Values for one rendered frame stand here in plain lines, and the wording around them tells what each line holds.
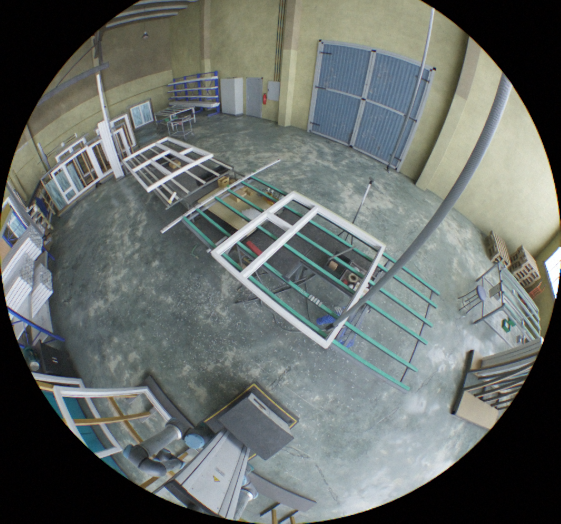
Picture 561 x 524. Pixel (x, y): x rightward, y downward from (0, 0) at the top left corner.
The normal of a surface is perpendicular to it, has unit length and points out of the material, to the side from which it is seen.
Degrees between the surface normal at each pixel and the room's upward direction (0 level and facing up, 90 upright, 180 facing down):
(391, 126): 90
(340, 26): 90
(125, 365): 0
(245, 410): 0
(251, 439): 0
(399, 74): 90
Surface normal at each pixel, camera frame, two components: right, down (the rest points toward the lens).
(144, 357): 0.07, -0.61
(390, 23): -0.64, 0.58
